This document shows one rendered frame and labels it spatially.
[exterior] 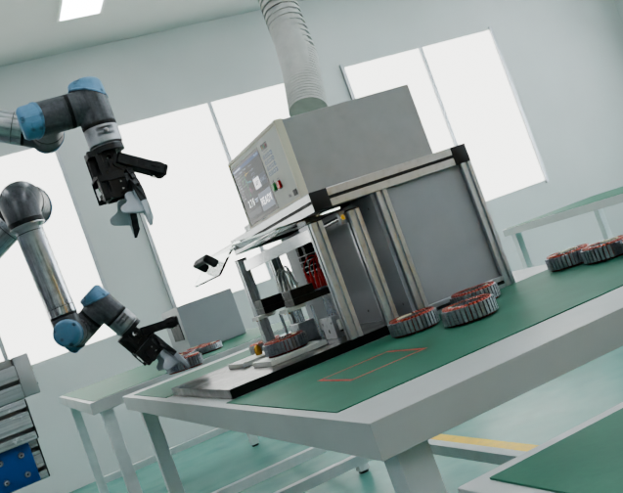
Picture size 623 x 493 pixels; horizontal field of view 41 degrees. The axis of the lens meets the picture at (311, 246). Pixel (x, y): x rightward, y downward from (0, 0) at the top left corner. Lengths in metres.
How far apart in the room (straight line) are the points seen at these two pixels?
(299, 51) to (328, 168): 1.54
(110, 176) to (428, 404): 0.97
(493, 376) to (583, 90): 8.08
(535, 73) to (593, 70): 0.74
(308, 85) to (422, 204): 1.48
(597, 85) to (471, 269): 7.31
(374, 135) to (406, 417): 1.15
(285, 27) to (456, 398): 2.67
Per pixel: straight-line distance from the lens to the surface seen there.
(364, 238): 1.92
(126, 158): 1.83
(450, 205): 2.03
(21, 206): 2.34
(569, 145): 8.82
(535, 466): 0.67
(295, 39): 3.55
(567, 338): 1.19
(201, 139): 7.10
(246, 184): 2.30
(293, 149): 2.00
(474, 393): 1.11
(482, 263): 2.05
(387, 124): 2.12
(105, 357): 6.69
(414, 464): 1.11
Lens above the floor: 0.95
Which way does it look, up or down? 2 degrees up
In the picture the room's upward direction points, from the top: 20 degrees counter-clockwise
